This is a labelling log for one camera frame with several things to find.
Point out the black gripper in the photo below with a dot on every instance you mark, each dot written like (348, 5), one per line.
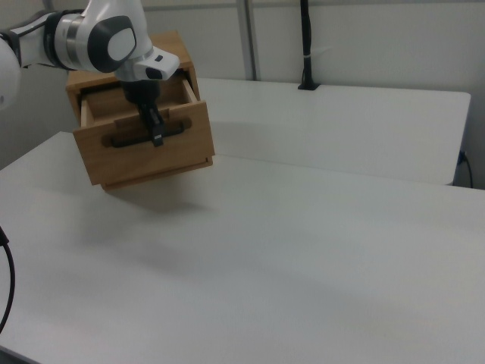
(142, 91)

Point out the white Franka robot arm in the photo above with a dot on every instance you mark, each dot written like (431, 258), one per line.
(98, 41)

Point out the wooden drawer cabinet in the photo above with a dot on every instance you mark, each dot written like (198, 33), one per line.
(166, 45)

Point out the black pole with clamp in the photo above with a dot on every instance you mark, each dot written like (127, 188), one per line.
(306, 38)

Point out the grey metal wall post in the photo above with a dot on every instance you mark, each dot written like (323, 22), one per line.
(250, 38)

